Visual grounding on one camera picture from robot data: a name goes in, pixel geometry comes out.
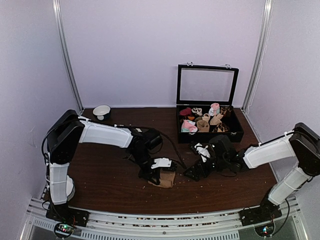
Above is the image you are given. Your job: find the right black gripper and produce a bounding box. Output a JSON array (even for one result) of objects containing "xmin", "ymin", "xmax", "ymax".
[{"xmin": 183, "ymin": 155, "xmax": 228, "ymax": 182}]

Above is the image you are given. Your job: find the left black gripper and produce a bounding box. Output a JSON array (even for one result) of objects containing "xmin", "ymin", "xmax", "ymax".
[{"xmin": 130, "ymin": 150, "xmax": 160, "ymax": 186}]

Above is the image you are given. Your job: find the tan brown ribbed sock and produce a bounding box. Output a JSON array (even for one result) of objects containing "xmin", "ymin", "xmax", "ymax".
[{"xmin": 148, "ymin": 169, "xmax": 176, "ymax": 189}]

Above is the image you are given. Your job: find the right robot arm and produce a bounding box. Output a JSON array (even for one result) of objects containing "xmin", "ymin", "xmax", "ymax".
[{"xmin": 183, "ymin": 122, "xmax": 320, "ymax": 221}]

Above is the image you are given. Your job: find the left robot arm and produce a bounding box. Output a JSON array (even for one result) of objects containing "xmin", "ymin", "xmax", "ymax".
[{"xmin": 42, "ymin": 110, "xmax": 162, "ymax": 222}]

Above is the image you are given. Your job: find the pink mint rolled sock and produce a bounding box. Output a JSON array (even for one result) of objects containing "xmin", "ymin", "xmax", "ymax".
[{"xmin": 181, "ymin": 119, "xmax": 198, "ymax": 133}]

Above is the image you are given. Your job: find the tan rolled sock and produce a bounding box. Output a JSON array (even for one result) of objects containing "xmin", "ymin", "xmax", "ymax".
[{"xmin": 195, "ymin": 113, "xmax": 211, "ymax": 133}]

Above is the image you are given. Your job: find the brown diamond rolled sock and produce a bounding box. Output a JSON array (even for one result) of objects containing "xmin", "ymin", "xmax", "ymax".
[{"xmin": 212, "ymin": 122, "xmax": 230, "ymax": 133}]

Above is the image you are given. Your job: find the orange sock piece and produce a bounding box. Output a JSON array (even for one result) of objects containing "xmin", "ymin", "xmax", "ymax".
[{"xmin": 187, "ymin": 115, "xmax": 196, "ymax": 121}]

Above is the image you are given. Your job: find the beige rolled sock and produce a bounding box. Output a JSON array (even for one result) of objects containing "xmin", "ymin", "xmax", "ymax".
[{"xmin": 209, "ymin": 113, "xmax": 224, "ymax": 126}]

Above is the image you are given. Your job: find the black storage box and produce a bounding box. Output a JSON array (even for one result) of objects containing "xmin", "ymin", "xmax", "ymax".
[{"xmin": 176, "ymin": 105, "xmax": 244, "ymax": 144}]

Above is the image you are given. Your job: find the dark red rolled sock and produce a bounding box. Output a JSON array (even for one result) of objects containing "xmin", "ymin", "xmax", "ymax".
[{"xmin": 179, "ymin": 107, "xmax": 193, "ymax": 117}]

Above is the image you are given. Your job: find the cream brown rolled sock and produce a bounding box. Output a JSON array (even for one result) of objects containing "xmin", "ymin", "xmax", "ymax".
[{"xmin": 191, "ymin": 107, "xmax": 203, "ymax": 117}]

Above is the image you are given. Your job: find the pink white rolled sock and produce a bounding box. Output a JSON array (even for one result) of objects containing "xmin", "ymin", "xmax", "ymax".
[{"xmin": 208, "ymin": 102, "xmax": 220, "ymax": 117}]

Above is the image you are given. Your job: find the brown argyle rolled sock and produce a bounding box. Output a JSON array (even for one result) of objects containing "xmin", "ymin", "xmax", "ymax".
[{"xmin": 220, "ymin": 105, "xmax": 234, "ymax": 118}]

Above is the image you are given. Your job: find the dark bowl white inside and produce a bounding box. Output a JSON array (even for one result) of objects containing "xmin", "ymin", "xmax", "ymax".
[{"xmin": 92, "ymin": 105, "xmax": 111, "ymax": 121}]

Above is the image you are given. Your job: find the white scalloped bowl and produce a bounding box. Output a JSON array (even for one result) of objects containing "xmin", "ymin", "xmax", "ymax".
[{"xmin": 66, "ymin": 175, "xmax": 76, "ymax": 201}]

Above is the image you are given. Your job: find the black glass box lid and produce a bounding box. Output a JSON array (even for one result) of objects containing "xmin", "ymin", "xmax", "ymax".
[{"xmin": 176, "ymin": 62, "xmax": 239, "ymax": 106}]

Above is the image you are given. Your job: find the right round circuit board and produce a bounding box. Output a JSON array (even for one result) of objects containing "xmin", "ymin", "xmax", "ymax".
[{"xmin": 254, "ymin": 223, "xmax": 275, "ymax": 238}]

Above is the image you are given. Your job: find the round circuit board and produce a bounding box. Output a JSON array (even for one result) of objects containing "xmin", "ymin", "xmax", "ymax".
[
  {"xmin": 53, "ymin": 222, "xmax": 75, "ymax": 239},
  {"xmin": 254, "ymin": 223, "xmax": 275, "ymax": 238}
]

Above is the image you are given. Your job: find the left round circuit board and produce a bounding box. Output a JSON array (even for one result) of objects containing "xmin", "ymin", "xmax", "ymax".
[{"xmin": 53, "ymin": 222, "xmax": 75, "ymax": 239}]

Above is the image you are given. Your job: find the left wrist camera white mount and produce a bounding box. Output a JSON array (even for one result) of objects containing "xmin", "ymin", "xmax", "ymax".
[{"xmin": 150, "ymin": 157, "xmax": 172, "ymax": 169}]

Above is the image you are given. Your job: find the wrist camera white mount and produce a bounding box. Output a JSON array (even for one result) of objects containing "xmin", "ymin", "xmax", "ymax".
[
  {"xmin": 150, "ymin": 157, "xmax": 172, "ymax": 169},
  {"xmin": 194, "ymin": 143, "xmax": 211, "ymax": 163}
]

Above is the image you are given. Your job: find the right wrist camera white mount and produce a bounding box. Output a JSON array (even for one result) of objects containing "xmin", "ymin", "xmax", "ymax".
[{"xmin": 194, "ymin": 143, "xmax": 211, "ymax": 163}]

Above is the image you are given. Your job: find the front aluminium rail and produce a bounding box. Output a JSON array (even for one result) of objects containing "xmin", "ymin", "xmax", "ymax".
[{"xmin": 19, "ymin": 196, "xmax": 308, "ymax": 240}]

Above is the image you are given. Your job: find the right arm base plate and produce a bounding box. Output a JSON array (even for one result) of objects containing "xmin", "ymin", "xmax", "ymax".
[{"xmin": 239, "ymin": 206, "xmax": 282, "ymax": 226}]

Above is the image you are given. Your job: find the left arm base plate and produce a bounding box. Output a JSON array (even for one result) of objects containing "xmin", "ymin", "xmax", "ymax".
[{"xmin": 45, "ymin": 208, "xmax": 90, "ymax": 227}]

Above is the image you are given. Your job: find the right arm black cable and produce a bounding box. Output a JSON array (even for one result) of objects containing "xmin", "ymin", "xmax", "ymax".
[{"xmin": 271, "ymin": 197, "xmax": 294, "ymax": 236}]

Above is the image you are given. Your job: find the right aluminium frame post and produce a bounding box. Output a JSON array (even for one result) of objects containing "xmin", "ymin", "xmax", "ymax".
[{"xmin": 242, "ymin": 0, "xmax": 274, "ymax": 114}]

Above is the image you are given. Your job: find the aluminium frame post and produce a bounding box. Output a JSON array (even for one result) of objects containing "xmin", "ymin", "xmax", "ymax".
[
  {"xmin": 52, "ymin": 0, "xmax": 85, "ymax": 113},
  {"xmin": 242, "ymin": 0, "xmax": 274, "ymax": 114}
]

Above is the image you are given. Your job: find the left aluminium frame post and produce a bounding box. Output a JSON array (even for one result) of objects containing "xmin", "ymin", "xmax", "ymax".
[{"xmin": 52, "ymin": 0, "xmax": 85, "ymax": 113}]

